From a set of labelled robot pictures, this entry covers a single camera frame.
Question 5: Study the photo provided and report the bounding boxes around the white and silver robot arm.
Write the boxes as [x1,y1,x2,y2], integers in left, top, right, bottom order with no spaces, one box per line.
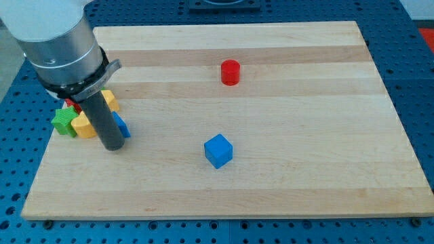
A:
[1,0,103,86]

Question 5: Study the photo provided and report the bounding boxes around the black clamp ring with bracket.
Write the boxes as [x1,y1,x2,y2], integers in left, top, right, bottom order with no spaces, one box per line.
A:
[36,46,123,104]

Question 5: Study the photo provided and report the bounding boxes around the light wooden board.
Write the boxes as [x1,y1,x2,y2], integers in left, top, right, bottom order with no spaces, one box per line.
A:
[21,21,433,220]

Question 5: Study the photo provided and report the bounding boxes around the yellow block behind rod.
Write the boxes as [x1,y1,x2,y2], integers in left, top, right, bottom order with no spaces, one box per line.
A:
[101,89,120,112]

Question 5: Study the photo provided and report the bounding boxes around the red cylinder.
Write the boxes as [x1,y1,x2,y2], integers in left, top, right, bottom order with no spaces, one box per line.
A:
[220,60,241,86]

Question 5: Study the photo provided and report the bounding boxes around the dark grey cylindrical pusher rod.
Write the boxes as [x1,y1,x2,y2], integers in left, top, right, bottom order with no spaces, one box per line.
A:
[79,91,125,151]

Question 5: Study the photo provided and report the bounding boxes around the blue cube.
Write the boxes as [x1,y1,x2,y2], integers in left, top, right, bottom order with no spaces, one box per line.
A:
[204,134,233,169]

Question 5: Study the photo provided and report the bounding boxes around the yellow heart block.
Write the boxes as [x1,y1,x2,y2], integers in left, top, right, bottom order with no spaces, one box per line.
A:
[71,111,97,139]

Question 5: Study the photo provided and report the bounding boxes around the green star block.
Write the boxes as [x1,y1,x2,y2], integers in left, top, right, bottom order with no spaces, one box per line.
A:
[51,106,79,138]

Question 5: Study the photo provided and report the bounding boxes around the blue triangle block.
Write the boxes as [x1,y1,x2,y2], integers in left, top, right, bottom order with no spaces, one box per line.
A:
[112,111,131,138]

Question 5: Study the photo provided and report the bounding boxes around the red block behind arm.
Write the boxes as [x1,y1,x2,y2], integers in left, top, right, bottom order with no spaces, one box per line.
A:
[64,98,82,115]

